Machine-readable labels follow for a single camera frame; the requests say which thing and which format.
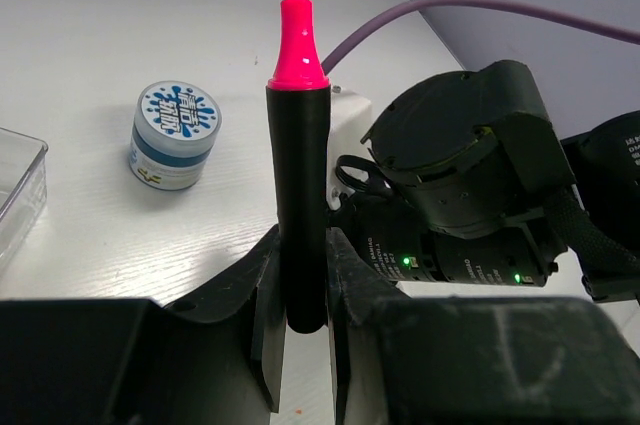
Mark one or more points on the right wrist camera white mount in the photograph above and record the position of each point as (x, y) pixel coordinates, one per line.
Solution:
(351, 117)

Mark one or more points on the blue paint jar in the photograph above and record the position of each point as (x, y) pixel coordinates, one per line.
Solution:
(174, 130)

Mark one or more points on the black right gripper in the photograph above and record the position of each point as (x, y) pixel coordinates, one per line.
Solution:
(460, 168)

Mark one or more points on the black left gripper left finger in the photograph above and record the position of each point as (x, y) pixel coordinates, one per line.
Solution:
(213, 356)

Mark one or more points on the pink tip black highlighter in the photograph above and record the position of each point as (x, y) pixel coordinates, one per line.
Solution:
(299, 112)

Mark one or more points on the clear plastic container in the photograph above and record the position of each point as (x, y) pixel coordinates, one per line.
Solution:
(23, 189)

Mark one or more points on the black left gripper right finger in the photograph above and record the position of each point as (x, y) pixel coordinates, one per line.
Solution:
(489, 360)

